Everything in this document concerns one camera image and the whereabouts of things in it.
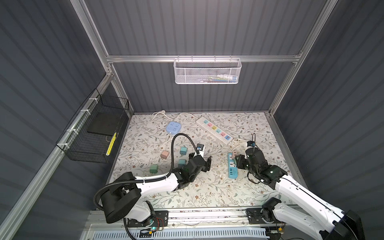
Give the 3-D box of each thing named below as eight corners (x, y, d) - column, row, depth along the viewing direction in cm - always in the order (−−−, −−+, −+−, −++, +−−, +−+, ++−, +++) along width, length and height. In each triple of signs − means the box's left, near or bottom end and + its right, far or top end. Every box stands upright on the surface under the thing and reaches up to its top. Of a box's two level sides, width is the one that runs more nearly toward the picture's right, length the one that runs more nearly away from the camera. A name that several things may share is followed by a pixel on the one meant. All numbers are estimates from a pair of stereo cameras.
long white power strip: (196, 123, 116) (196, 121, 114) (204, 117, 121) (204, 114, 118) (227, 145, 103) (228, 142, 101) (235, 137, 108) (236, 134, 105)
